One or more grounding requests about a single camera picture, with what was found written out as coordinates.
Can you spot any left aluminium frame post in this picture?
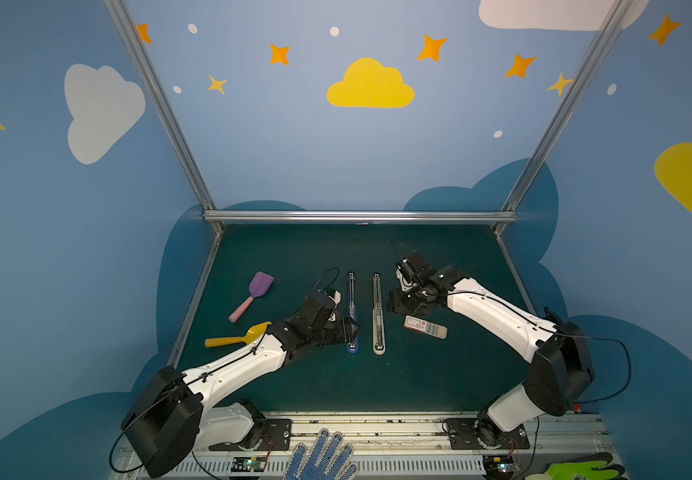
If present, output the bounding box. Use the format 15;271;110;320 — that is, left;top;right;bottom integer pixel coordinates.
104;0;216;213

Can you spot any controller board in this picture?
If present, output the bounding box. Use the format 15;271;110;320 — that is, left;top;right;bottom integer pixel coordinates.
483;456;517;480
230;457;268;474

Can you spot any red white staple box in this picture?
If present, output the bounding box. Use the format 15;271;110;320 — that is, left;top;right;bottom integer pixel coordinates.
404;315;448;340

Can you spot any right aluminium frame post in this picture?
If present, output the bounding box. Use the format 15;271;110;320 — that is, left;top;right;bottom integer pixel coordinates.
493;0;635;237

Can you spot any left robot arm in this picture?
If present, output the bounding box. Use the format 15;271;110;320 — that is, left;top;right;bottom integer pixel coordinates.
121;289;361;478

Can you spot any aluminium frame post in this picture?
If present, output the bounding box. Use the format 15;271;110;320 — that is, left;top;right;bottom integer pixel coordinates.
104;0;216;213
493;0;635;237

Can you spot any right controller board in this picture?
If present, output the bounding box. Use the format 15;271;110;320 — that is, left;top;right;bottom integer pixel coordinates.
483;456;517;480

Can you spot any beige black stapler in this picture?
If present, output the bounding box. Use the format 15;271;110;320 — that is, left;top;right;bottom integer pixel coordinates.
372;273;386;355

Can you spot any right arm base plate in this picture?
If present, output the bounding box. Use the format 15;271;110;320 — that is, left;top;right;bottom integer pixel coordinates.
442;417;531;450

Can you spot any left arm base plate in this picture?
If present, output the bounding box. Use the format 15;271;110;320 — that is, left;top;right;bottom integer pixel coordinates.
209;419;292;452

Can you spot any blue black stapler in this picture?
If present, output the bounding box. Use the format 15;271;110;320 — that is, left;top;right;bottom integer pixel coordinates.
347;271;359;354

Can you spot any purple pink spatula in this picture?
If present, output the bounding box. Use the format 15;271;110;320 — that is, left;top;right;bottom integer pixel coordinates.
229;271;275;323

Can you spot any aluminium rear frame bar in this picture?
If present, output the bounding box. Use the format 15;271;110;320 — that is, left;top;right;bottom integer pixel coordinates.
203;210;518;224

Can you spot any blue dotted work glove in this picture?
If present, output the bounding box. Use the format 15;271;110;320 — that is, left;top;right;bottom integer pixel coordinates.
283;429;359;480

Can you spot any left controller board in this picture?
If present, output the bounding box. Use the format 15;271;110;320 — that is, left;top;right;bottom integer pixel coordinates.
230;457;268;474

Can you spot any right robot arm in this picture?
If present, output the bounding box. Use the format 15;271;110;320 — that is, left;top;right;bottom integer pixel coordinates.
390;251;595;448

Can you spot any yellow spatula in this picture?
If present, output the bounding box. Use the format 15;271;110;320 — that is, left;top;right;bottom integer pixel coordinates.
204;322;271;348

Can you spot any green black work glove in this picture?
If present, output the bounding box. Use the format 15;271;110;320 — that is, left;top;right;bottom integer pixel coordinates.
526;452;626;480

